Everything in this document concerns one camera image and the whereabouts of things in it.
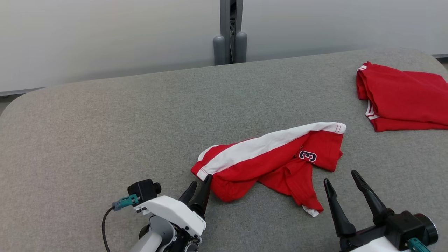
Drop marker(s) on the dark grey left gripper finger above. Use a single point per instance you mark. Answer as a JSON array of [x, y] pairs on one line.
[[203, 196], [189, 194]]

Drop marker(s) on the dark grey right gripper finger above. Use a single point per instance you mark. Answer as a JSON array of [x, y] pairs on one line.
[[372, 201], [339, 213]]

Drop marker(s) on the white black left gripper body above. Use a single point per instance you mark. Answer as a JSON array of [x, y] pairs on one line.
[[171, 211]]

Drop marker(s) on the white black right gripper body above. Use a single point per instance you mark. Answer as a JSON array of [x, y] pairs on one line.
[[371, 243]]

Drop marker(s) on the red shorts white trim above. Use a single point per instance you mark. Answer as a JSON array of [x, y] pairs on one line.
[[276, 164]]

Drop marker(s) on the red white basketball jersey top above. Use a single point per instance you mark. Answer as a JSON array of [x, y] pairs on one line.
[[406, 98]]

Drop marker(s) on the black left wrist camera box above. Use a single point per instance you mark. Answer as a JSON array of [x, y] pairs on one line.
[[143, 189]]

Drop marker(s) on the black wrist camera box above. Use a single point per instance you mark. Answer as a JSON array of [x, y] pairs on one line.
[[406, 225], [143, 189]]

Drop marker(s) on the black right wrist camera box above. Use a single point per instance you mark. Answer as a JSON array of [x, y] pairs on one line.
[[406, 225]]

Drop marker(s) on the grey partition post with feet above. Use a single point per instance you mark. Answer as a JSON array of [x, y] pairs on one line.
[[230, 35]]

